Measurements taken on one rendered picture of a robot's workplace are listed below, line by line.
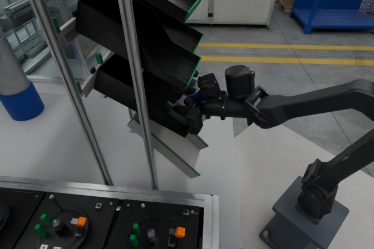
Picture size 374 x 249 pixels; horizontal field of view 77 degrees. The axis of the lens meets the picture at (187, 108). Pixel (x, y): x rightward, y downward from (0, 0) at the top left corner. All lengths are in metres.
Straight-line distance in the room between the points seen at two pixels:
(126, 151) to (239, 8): 3.73
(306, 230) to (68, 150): 0.94
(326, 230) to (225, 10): 4.01
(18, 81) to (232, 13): 3.71
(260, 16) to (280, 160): 3.70
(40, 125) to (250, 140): 1.01
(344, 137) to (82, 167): 2.31
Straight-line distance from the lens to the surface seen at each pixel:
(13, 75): 1.31
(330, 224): 0.77
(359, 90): 0.49
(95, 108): 1.35
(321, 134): 2.64
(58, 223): 0.77
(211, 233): 0.78
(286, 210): 0.74
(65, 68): 0.61
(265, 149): 1.12
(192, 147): 0.86
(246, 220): 0.92
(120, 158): 1.07
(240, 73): 0.55
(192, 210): 0.79
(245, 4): 4.47
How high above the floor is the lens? 1.68
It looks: 41 degrees down
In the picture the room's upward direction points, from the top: straight up
